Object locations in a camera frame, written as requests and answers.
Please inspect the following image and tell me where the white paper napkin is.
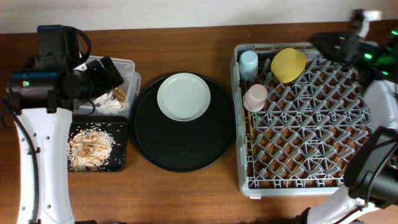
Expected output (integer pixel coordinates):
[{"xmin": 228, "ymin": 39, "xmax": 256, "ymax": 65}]
[{"xmin": 93, "ymin": 90, "xmax": 123, "ymax": 110}]

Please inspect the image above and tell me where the gold foil wrapper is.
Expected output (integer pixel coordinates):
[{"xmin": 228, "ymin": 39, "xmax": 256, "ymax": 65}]
[{"xmin": 112, "ymin": 87, "xmax": 126, "ymax": 106}]

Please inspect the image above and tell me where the yellow bowl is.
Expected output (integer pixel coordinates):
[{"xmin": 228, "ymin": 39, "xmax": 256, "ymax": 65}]
[{"xmin": 271, "ymin": 48, "xmax": 307, "ymax": 83}]

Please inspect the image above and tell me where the food scraps and rice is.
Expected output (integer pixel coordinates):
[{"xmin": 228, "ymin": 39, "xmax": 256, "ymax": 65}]
[{"xmin": 67, "ymin": 128, "xmax": 116, "ymax": 172}]

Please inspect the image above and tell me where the blue plastic cup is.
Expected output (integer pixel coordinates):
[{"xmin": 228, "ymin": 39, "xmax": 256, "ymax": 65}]
[{"xmin": 238, "ymin": 50, "xmax": 259, "ymax": 81}]

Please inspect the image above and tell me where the grey round plate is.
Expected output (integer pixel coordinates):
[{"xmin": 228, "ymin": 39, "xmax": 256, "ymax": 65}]
[{"xmin": 157, "ymin": 72, "xmax": 211, "ymax": 122}]

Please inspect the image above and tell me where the pink plastic cup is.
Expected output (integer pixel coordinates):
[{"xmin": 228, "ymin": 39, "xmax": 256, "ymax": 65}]
[{"xmin": 243, "ymin": 84, "xmax": 268, "ymax": 112}]

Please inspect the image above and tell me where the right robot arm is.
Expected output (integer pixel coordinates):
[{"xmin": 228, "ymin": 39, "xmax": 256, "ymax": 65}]
[{"xmin": 294, "ymin": 30, "xmax": 397, "ymax": 223}]

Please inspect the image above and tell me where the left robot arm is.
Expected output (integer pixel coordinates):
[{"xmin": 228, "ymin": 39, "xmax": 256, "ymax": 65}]
[{"xmin": 2, "ymin": 25, "xmax": 124, "ymax": 223}]

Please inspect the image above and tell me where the clear plastic waste bin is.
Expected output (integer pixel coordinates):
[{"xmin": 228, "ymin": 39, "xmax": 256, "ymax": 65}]
[{"xmin": 73, "ymin": 56, "xmax": 141, "ymax": 118}]

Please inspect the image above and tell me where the grey dishwasher rack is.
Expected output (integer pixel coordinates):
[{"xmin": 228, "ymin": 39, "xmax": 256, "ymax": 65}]
[{"xmin": 230, "ymin": 42, "xmax": 372, "ymax": 198}]

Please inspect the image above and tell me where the black rectangular tray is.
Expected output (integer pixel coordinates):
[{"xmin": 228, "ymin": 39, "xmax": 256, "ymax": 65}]
[{"xmin": 68, "ymin": 115, "xmax": 128, "ymax": 172}]

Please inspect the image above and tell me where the round black serving tray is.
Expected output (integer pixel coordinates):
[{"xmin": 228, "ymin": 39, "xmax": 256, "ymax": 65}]
[{"xmin": 129, "ymin": 76, "xmax": 236, "ymax": 172}]

